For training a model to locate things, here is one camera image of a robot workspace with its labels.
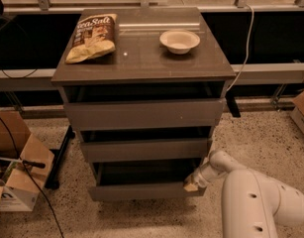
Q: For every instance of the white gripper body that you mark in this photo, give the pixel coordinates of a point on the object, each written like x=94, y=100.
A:
x=200, y=179

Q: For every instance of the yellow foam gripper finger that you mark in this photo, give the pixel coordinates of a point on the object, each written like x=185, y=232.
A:
x=189, y=184

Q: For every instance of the grey drawer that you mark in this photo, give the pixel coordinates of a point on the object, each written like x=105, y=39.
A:
x=154, y=179
x=145, y=150
x=144, y=114

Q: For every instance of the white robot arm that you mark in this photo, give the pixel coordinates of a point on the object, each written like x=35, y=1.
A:
x=253, y=204

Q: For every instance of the grey drawer cabinet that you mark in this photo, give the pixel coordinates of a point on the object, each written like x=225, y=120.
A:
x=142, y=69

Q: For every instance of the open cardboard box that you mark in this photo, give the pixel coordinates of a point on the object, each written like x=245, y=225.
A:
x=20, y=185

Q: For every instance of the cardboard box at right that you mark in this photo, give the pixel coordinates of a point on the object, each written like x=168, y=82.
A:
x=297, y=114

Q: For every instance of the white paper bowl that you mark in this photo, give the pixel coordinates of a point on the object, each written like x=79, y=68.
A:
x=179, y=42

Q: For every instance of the black stand leg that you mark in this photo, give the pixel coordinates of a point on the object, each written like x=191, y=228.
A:
x=52, y=181

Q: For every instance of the sea salt chips bag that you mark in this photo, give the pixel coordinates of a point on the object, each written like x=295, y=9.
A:
x=94, y=38

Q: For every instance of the black handled tool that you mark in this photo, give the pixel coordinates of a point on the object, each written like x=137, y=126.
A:
x=24, y=162

